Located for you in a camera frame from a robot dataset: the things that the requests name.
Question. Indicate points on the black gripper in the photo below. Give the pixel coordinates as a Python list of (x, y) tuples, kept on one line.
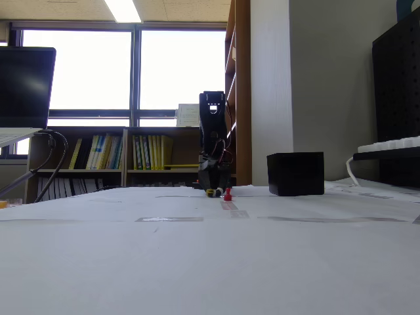
[(208, 177)]

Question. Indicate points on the small red pawn piece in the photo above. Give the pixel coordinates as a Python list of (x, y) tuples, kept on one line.
[(227, 196)]

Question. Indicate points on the black orange robot base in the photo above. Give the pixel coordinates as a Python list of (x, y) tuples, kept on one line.
[(196, 185)]

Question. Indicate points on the black square tray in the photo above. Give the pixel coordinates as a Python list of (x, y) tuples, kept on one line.
[(295, 174)]

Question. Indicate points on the clear tape strip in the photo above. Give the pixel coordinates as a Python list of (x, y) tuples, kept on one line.
[(229, 206), (169, 219), (331, 219)]

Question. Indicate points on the yellow flat rod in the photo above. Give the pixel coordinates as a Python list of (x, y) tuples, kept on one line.
[(182, 165)]

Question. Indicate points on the wide yellow binder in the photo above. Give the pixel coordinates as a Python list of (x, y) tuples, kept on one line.
[(166, 151)]

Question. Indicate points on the framed white paper sign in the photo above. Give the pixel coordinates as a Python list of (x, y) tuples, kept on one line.
[(187, 115)]

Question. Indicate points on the white paper table cover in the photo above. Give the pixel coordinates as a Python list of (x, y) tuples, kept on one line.
[(197, 262)]

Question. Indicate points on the tall wooden bookshelf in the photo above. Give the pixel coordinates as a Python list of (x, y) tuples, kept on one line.
[(243, 98)]

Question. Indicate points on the green white paperback book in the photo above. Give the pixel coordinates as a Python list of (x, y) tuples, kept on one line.
[(115, 155)]

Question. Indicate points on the yellow paperback book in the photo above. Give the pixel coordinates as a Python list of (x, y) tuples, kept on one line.
[(106, 151)]

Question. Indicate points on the white blue paperback book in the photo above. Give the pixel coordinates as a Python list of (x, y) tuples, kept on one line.
[(94, 151)]

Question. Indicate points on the yellow leaning book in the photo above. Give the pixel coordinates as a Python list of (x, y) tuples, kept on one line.
[(75, 153)]

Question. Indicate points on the black power strip tray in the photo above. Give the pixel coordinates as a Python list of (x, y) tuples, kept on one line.
[(387, 155)]

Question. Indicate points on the white power strip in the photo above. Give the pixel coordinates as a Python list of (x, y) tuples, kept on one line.
[(390, 144)]

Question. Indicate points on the ceiling light panel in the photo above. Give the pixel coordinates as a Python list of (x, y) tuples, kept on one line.
[(124, 10)]

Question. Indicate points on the black pegboard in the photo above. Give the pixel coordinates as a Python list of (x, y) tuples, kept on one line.
[(398, 85)]

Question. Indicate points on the small orange object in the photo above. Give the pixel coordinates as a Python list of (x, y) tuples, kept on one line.
[(3, 204)]

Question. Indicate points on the laptop computer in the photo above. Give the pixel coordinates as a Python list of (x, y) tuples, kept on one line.
[(24, 88)]

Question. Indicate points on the dark blue container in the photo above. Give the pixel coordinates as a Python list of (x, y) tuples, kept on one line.
[(405, 8)]

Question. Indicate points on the dark window frame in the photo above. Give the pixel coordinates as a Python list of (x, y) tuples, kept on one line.
[(135, 75)]

